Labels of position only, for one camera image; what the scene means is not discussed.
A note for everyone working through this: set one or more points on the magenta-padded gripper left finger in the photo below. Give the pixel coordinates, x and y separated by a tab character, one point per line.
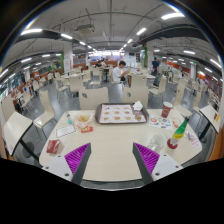
78	156

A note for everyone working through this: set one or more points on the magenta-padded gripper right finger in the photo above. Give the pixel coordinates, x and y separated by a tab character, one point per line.
146	156

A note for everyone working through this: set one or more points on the green drink bottle black cap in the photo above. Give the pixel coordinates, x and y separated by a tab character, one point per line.
179	131

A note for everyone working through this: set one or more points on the white polka dot mug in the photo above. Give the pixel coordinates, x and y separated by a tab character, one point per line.
156	143

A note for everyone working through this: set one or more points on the red tissue packet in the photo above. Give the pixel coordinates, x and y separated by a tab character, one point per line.
54	146

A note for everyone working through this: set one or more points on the small red sauce packet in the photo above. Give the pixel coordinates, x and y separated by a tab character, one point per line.
87	129

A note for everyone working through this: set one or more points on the white printed paper card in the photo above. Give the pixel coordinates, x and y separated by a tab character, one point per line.
66	130

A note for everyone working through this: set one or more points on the crumpled food wrapper bag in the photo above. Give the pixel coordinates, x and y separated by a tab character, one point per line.
83	119

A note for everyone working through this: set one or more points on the dark food tray with paper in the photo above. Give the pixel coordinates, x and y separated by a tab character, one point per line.
120	114

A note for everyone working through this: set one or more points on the white card with red text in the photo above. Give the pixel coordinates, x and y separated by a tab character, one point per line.
194	140

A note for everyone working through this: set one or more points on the red paper cup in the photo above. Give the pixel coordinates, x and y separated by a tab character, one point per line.
166	110

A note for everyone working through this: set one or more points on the white napkin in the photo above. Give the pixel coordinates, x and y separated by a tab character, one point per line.
137	106

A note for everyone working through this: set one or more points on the beige chair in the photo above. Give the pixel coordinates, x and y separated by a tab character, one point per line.
94	98
136	96
45	106

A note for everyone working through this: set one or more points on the beige side table black leg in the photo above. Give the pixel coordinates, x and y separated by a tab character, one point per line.
16	128

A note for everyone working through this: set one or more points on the group of beige chairs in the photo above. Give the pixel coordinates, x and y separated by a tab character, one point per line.
75	85

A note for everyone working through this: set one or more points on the beige side table with condiments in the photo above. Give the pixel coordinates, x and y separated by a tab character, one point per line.
210	113

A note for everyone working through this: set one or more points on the person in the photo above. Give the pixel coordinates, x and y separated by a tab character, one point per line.
155	66
99	64
116	74

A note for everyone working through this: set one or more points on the ceiling air conditioner unit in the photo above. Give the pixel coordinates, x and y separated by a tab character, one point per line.
85	28

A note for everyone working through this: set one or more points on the group of ceiling lights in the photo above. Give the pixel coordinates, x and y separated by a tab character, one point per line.
31	31

